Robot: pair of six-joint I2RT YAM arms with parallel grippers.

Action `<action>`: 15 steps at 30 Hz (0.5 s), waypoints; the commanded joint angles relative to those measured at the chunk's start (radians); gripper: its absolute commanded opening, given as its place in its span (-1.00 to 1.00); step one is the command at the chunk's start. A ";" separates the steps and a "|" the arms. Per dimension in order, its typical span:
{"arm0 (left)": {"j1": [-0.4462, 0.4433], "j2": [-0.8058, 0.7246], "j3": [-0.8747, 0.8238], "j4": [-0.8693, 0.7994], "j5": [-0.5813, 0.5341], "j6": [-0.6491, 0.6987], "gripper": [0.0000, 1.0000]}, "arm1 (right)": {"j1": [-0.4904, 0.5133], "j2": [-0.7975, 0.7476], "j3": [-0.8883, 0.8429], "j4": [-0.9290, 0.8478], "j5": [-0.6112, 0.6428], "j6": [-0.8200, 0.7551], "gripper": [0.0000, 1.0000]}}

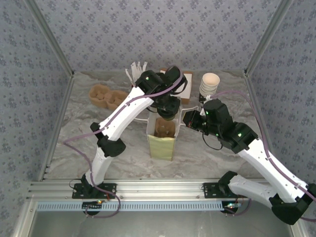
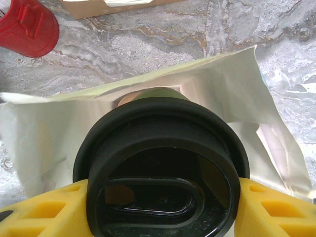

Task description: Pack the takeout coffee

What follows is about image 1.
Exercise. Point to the white stir stick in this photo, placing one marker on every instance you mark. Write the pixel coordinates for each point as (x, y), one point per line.
(129, 74)
(139, 66)
(145, 65)
(133, 69)

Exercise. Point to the single brown pulp cup carrier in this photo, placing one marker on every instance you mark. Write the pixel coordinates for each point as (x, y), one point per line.
(164, 129)

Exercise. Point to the white yellow paper bag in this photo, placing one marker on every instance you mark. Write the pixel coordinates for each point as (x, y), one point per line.
(160, 148)

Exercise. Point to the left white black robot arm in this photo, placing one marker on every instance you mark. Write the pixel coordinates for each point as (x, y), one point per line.
(123, 113)

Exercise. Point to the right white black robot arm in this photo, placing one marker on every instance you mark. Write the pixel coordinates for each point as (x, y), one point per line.
(266, 168)

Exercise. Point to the stack of white napkins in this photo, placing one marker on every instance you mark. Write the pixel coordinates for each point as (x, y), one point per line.
(185, 101)

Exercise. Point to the cream paper cup stack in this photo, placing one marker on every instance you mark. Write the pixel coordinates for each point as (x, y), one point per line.
(209, 80)

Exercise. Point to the brown pulp cup carrier stack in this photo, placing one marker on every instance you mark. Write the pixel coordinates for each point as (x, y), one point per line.
(108, 96)

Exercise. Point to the small LED circuit board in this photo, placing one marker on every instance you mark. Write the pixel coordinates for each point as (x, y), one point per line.
(92, 204)
(230, 206)

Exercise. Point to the metal base panel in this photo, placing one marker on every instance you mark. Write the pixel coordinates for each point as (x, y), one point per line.
(158, 224)

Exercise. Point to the aluminium mounting rail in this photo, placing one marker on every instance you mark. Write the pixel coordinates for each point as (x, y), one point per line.
(158, 188)

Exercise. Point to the aluminium frame post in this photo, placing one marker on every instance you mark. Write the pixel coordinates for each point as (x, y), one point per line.
(49, 37)
(269, 37)

